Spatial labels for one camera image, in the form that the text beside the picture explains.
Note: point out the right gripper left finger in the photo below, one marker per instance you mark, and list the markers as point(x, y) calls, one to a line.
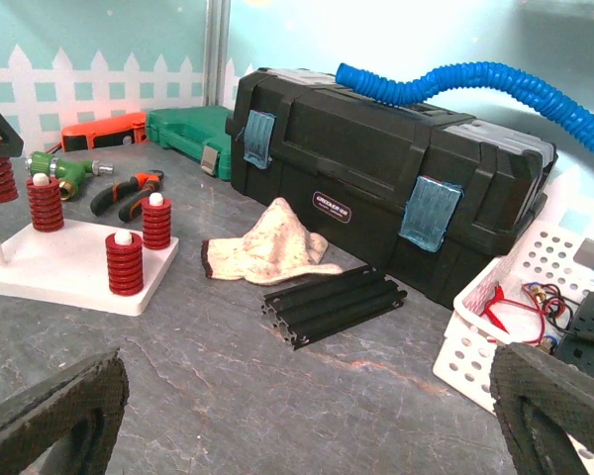
point(73, 417)

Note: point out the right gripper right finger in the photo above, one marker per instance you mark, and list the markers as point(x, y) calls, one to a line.
point(542, 406)

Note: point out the white peg base plate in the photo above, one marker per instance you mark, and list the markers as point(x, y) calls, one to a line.
point(69, 267)

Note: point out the white leather work glove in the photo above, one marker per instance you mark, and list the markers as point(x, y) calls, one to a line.
point(277, 248)

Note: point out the green circuit board part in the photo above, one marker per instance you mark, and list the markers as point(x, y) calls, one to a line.
point(69, 174)

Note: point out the black power module in basket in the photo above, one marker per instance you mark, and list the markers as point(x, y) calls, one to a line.
point(577, 345)

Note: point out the white slotted plastic basket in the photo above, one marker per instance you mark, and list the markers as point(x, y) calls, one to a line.
point(497, 306)

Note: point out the orange multimeter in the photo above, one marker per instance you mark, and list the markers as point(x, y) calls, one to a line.
point(119, 130)

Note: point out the green plastic tool case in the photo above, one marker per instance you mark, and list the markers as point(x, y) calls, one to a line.
point(197, 132)

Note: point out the black aluminium extrusion bar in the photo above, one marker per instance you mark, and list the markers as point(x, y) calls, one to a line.
point(314, 310)

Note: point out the black plastic toolbox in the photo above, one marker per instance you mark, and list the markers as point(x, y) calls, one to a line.
point(426, 194)

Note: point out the orange handled pliers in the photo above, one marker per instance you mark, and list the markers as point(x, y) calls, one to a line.
point(138, 187)

